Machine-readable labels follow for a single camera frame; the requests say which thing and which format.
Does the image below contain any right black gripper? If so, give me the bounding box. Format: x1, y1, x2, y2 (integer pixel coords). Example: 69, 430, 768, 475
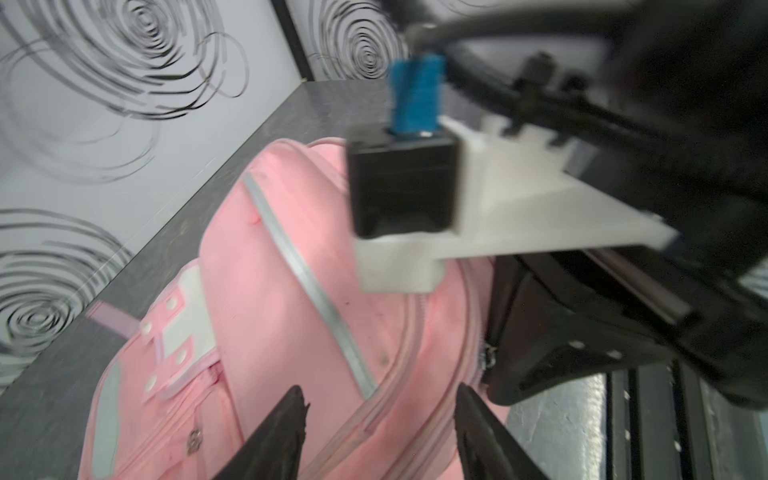
483, 246, 767, 410

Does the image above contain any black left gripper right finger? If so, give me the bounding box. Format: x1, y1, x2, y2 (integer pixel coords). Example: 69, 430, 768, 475
454, 383, 548, 480

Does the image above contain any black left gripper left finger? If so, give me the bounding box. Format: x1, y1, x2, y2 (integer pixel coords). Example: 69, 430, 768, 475
214, 385, 309, 480

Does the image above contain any pink student backpack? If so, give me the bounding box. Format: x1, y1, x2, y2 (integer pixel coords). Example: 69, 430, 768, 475
79, 138, 493, 479

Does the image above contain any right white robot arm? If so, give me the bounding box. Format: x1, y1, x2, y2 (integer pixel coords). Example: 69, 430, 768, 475
383, 1, 767, 410

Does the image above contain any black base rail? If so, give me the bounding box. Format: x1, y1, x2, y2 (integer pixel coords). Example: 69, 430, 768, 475
602, 362, 767, 479

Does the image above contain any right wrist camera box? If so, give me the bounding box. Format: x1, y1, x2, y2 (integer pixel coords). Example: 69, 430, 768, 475
346, 55, 677, 293

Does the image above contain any black corner frame post left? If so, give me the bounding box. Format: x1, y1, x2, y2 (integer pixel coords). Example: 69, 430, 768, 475
270, 0, 315, 82

